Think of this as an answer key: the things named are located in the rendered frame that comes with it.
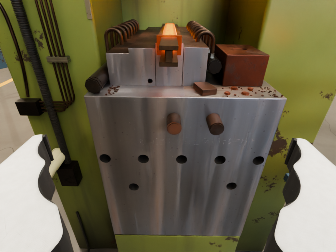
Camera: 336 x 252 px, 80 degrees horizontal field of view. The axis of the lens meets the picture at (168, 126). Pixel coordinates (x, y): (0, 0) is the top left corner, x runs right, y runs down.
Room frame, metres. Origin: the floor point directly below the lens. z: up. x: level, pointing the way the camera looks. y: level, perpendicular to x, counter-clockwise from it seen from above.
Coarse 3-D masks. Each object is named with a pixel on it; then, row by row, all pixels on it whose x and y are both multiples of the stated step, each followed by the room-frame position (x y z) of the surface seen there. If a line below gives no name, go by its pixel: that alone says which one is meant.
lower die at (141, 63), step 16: (144, 32) 0.66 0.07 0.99; (160, 32) 0.57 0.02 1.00; (176, 32) 0.57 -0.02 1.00; (112, 48) 0.46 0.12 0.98; (128, 48) 0.41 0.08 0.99; (144, 48) 0.41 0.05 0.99; (192, 48) 0.41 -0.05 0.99; (208, 48) 0.41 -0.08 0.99; (112, 64) 0.41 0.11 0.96; (128, 64) 0.41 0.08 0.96; (144, 64) 0.41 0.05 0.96; (192, 64) 0.41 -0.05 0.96; (112, 80) 0.41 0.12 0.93; (128, 80) 0.41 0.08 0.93; (144, 80) 0.41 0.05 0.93; (160, 80) 0.41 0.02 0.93; (176, 80) 0.41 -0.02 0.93; (192, 80) 0.41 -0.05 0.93
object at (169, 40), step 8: (168, 24) 0.71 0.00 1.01; (168, 32) 0.50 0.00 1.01; (160, 40) 0.40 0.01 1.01; (168, 40) 0.35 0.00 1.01; (176, 40) 0.35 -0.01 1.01; (160, 48) 0.31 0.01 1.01; (168, 48) 0.30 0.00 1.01; (176, 48) 0.30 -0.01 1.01; (160, 56) 0.35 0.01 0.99; (168, 56) 0.30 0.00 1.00; (176, 56) 0.35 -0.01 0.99; (160, 64) 0.30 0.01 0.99; (168, 64) 0.30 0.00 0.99; (176, 64) 0.30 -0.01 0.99
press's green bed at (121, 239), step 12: (120, 240) 0.35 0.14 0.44; (132, 240) 0.35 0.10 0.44; (144, 240) 0.35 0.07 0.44; (156, 240) 0.35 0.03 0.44; (168, 240) 0.35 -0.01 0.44; (180, 240) 0.35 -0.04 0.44; (192, 240) 0.35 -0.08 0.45; (204, 240) 0.35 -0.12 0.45; (216, 240) 0.35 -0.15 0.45; (228, 240) 0.35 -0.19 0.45
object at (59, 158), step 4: (56, 148) 0.54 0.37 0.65; (52, 152) 0.53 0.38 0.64; (56, 152) 0.52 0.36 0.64; (60, 152) 0.53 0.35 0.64; (56, 156) 0.50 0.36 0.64; (60, 156) 0.51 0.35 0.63; (64, 156) 0.53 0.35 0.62; (56, 160) 0.49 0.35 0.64; (60, 160) 0.50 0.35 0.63; (52, 164) 0.47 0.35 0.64; (56, 164) 0.48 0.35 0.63; (60, 164) 0.49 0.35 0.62; (52, 168) 0.46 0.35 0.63; (56, 168) 0.47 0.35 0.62; (52, 172) 0.45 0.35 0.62; (52, 176) 0.44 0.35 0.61
